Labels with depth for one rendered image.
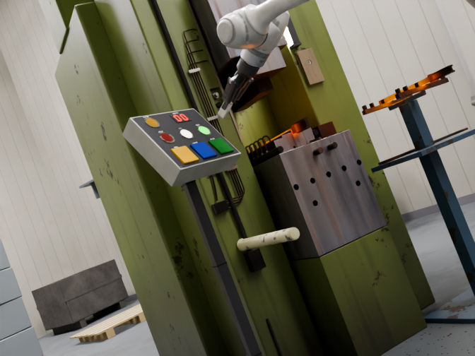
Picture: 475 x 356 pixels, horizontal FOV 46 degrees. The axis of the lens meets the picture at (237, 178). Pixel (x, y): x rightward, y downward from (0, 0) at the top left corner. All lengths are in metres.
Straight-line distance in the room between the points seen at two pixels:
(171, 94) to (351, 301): 1.13
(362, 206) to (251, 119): 0.80
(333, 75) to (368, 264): 0.94
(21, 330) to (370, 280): 3.62
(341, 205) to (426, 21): 3.53
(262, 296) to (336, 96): 1.03
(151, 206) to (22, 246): 6.45
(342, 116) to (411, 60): 3.04
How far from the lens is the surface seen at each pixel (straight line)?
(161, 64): 2.43
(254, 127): 2.89
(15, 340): 5.33
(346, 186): 2.42
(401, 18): 5.77
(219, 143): 2.06
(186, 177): 1.91
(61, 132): 9.15
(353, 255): 2.39
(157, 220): 2.71
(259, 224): 2.40
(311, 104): 2.68
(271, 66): 2.46
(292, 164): 2.30
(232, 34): 1.70
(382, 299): 2.46
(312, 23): 2.85
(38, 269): 9.10
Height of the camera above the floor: 0.79
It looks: 2 degrees up
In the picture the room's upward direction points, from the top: 21 degrees counter-clockwise
